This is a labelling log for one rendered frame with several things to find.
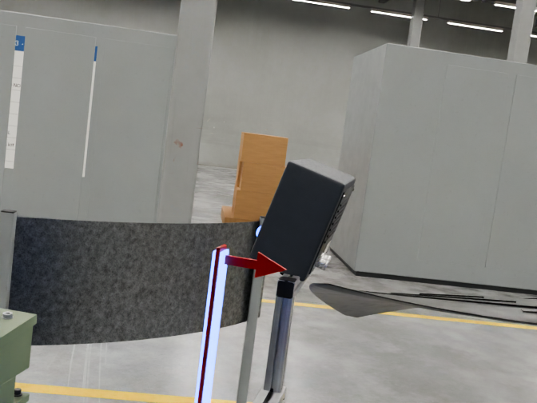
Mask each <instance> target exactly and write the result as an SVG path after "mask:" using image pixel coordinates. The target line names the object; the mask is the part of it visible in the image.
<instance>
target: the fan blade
mask: <svg viewBox="0 0 537 403"><path fill-rule="evenodd" d="M309 289H310V290H311V292H312V293H313V294H314V295H315V296H316V297H318V298H319V299H320V300H322V302H324V303H325V304H327V305H329V306H330V307H332V308H334V309H335V310H336V311H338V312H340V313H342V314H343V315H345V316H349V317H364V316H368V315H373V314H378V313H386V312H391V311H397V310H403V309H414V308H422V309H430V310H435V311H440V312H445V313H454V314H459V315H465V316H470V317H480V318H486V319H492V320H497V321H508V322H514V323H520V324H526V325H537V297H522V298H519V297H485V296H482V295H463V294H434V293H420V294H410V293H378V292H369V291H366V292H364V291H359V290H354V289H348V288H344V287H341V286H338V285H332V284H328V283H312V284H310V286H309Z"/></svg>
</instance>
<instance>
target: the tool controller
mask: <svg viewBox="0 0 537 403"><path fill-rule="evenodd" d="M355 181H356V178H355V177H353V176H351V175H349V174H346V173H344V172H341V171H339V170H336V169H334V168H332V167H330V166H327V165H325V164H323V163H320V162H318V161H315V160H313V159H311V158H309V159H302V160H295V161H289V162H288V163H287V165H286V167H285V169H284V172H283V174H282V177H281V179H280V182H279V185H278V187H277V189H276V192H275V194H274V196H273V199H272V202H271V204H270V206H269V208H268V212H267V213H266V216H265V219H264V221H263V223H262V226H261V229H260V231H259V233H258V235H257V239H256V240H255V243H254V245H253V248H252V250H251V253H250V257H251V258H252V259H255V260H257V255H258V252H260V253H262V254H264V255H265V256H266V257H268V258H270V259H271V260H273V261H275V262H276V263H277V264H279V265H281V266H283V267H284V268H286V269H287V270H285V271H281V272H280V274H281V275H283V274H284V273H286V274H290V277H292V276H293V275H294V276H299V277H300V281H305V280H306V279H307V277H308V276H309V274H311V272H313V271H314V269H315V268H319V269H322V270H323V271H325V269H326V267H328V264H329V262H330V260H331V258H332V257H331V256H329V255H327V254H326V253H327V252H328V247H329V245H330V242H331V240H332V237H333V235H334V233H335V232H336V228H337V226H338V224H339V222H340V219H341V217H342V215H343V212H344V210H345V207H346V205H347V204H348V200H349V198H350V196H351V194H352V191H354V183H355Z"/></svg>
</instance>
